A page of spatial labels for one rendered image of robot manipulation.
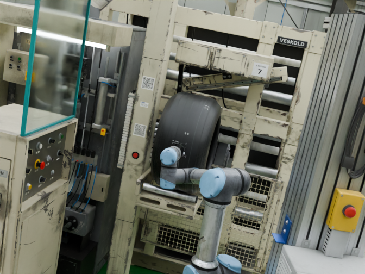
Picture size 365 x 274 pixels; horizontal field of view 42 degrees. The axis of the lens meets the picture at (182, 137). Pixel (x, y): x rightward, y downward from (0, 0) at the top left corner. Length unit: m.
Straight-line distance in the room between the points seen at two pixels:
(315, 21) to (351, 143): 10.84
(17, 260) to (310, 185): 1.49
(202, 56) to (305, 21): 9.47
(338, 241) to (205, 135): 1.15
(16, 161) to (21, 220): 0.30
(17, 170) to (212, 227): 0.94
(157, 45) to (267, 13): 9.45
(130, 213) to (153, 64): 0.94
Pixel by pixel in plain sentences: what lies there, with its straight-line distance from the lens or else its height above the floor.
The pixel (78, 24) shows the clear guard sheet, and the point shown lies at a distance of 2.55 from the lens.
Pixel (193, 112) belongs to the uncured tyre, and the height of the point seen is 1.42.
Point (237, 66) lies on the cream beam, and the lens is 2.97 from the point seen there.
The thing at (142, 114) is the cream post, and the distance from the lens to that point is 2.85.
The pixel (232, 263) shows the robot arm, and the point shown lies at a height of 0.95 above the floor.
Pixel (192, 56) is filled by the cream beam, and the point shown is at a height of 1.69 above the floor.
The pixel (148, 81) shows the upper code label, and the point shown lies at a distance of 2.81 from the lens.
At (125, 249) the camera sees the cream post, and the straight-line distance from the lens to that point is 3.14.
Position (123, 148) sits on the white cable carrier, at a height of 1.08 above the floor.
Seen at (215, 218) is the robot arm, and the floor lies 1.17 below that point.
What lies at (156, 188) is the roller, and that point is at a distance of 2.85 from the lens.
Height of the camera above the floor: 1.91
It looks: 14 degrees down
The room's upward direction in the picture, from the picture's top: 11 degrees clockwise
